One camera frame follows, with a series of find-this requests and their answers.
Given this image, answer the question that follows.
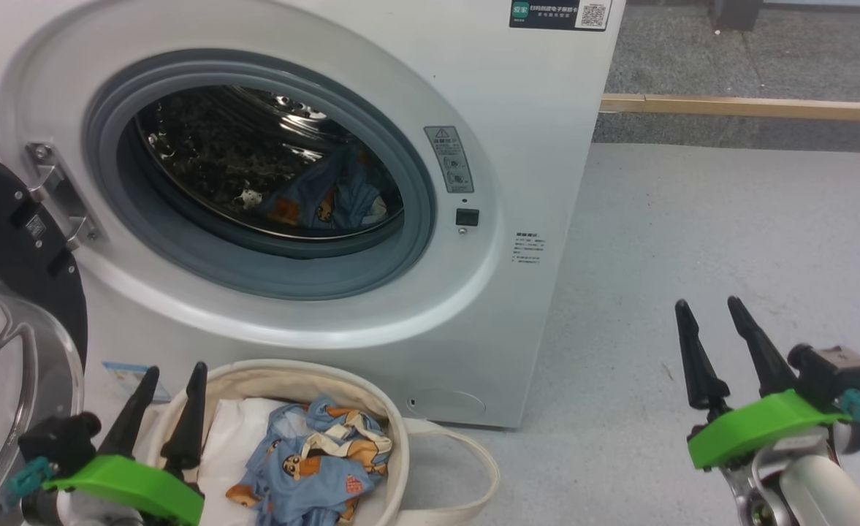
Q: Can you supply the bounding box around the small printed text label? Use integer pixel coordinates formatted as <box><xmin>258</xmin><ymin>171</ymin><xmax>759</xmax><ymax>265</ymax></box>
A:
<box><xmin>514</xmin><ymin>232</ymin><xmax>546</xmax><ymax>265</ymax></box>

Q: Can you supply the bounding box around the steel washing machine drum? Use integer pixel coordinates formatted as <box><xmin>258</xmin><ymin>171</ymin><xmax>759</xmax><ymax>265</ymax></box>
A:
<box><xmin>135</xmin><ymin>84</ymin><xmax>405</xmax><ymax>242</ymax></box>

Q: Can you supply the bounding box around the white front-load washing machine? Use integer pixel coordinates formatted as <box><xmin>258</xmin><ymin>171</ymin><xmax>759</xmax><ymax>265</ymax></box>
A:
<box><xmin>0</xmin><ymin>0</ymin><xmax>628</xmax><ymax>430</ymax></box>

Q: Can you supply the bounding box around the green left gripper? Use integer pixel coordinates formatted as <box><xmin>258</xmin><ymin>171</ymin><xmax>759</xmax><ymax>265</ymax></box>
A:
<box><xmin>42</xmin><ymin>362</ymin><xmax>209</xmax><ymax>526</ymax></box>

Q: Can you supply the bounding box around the blue energy label sticker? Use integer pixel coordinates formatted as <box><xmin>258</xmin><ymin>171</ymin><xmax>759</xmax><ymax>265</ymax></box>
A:
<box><xmin>102</xmin><ymin>361</ymin><xmax>171</xmax><ymax>404</ymax></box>

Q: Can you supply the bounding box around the metal door hinge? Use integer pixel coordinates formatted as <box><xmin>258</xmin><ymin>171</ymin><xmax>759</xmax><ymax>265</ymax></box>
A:
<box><xmin>24</xmin><ymin>142</ymin><xmax>102</xmax><ymax>251</ymax></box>

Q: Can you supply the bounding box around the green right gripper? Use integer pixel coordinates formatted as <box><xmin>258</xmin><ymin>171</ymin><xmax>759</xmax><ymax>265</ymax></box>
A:
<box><xmin>674</xmin><ymin>296</ymin><xmax>851</xmax><ymax>470</ymax></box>

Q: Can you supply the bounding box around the black QR code sticker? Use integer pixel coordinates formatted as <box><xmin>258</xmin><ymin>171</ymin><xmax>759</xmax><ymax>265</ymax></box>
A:
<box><xmin>509</xmin><ymin>0</ymin><xmax>613</xmax><ymax>32</ymax></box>

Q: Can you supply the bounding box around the dark grey furniture base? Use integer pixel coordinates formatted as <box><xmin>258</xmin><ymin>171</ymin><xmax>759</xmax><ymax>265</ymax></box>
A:
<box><xmin>709</xmin><ymin>0</ymin><xmax>764</xmax><ymax>31</ymax></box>

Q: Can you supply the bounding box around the white padding cloth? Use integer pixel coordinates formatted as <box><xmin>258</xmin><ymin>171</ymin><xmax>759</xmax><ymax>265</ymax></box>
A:
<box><xmin>196</xmin><ymin>397</ymin><xmax>288</xmax><ymax>523</ymax></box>

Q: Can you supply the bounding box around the round white filter cover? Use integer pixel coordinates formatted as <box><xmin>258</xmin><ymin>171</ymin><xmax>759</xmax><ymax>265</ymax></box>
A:
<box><xmin>406</xmin><ymin>389</ymin><xmax>487</xmax><ymax>421</ymax></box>

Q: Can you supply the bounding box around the grey warning label sticker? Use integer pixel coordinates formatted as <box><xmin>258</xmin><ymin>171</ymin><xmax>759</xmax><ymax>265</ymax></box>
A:
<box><xmin>424</xmin><ymin>126</ymin><xmax>475</xmax><ymax>194</ymax></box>

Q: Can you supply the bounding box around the blue cartoon print garment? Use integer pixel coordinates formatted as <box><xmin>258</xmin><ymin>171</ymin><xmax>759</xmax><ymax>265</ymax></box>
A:
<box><xmin>225</xmin><ymin>394</ymin><xmax>394</xmax><ymax>526</ymax></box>
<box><xmin>258</xmin><ymin>150</ymin><xmax>388</xmax><ymax>231</ymax></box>

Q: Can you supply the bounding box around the cream canvas laundry basket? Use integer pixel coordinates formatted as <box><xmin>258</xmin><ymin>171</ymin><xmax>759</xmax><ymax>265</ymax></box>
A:
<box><xmin>134</xmin><ymin>358</ymin><xmax>502</xmax><ymax>526</ymax></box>

